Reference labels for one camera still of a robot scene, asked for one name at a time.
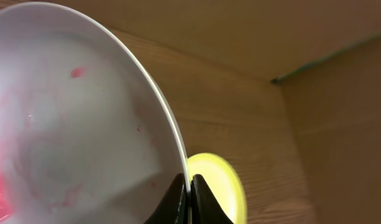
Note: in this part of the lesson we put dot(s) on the white plate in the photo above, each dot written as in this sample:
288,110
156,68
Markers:
86,135

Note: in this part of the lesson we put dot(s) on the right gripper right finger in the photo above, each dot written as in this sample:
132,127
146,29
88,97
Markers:
205,207

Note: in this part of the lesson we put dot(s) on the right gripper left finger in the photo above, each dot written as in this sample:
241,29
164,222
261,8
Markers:
173,207

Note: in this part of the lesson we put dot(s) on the yellow green plate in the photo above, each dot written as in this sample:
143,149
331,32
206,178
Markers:
224,183

